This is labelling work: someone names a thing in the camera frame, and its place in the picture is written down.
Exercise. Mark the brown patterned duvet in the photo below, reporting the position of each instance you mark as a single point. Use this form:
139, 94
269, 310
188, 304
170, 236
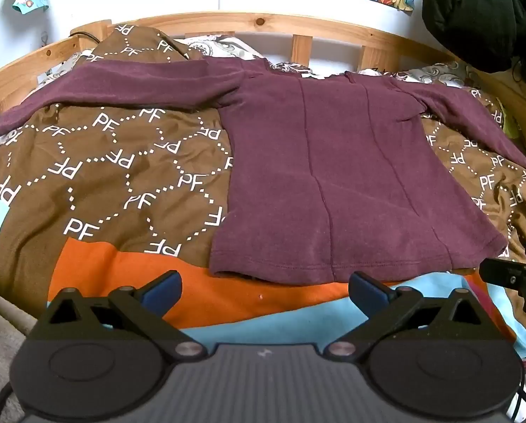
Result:
113, 185

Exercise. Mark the dark hanging jacket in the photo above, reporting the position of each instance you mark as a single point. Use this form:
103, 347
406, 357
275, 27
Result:
474, 9

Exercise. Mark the wooden bed frame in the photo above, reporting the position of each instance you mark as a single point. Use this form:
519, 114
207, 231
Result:
263, 21

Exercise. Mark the beige fleece blanket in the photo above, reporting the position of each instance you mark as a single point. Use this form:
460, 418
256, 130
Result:
3, 339

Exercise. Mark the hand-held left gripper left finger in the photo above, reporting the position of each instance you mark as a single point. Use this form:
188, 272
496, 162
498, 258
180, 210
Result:
164, 293

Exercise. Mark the white paisley pillow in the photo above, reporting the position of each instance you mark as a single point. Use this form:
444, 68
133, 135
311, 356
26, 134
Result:
227, 48

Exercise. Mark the maroon long-sleeve sweater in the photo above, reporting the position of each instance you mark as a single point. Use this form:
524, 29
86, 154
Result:
333, 163

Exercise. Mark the yellow-green cloth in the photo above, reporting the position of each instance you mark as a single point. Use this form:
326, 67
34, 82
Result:
509, 127

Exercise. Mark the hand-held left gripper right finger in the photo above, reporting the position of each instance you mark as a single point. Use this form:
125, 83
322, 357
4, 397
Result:
368, 293

